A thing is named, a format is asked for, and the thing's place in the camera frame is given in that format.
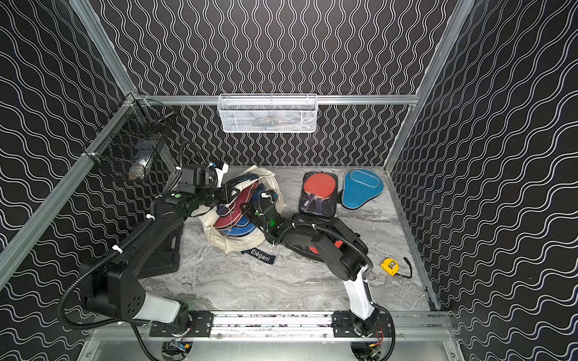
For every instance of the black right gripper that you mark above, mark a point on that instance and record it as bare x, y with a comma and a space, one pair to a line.
250, 207

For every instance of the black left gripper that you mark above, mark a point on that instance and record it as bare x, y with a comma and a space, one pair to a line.
221, 195

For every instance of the blue paddle case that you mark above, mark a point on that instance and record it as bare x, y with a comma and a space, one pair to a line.
242, 228

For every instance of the maroon paddle case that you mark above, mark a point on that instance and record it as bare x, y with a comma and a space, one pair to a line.
235, 213

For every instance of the cream canvas tote bag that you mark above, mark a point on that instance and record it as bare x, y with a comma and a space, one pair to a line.
244, 179

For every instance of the teal paddle case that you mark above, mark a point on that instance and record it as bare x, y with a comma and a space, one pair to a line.
360, 186

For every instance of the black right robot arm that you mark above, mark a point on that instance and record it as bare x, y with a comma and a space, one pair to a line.
352, 268

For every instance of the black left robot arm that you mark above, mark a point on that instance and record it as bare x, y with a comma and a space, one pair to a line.
110, 284

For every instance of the black box on table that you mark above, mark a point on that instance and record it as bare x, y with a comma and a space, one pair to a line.
166, 258

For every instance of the yellow tape measure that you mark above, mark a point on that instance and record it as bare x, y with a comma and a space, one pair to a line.
392, 267

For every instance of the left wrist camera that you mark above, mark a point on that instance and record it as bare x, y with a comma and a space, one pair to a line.
217, 171

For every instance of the white wire mesh basket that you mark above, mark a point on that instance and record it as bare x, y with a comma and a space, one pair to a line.
268, 113

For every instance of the black wire basket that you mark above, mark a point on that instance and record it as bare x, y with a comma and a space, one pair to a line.
130, 150

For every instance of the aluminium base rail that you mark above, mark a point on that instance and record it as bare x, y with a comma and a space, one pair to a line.
314, 326

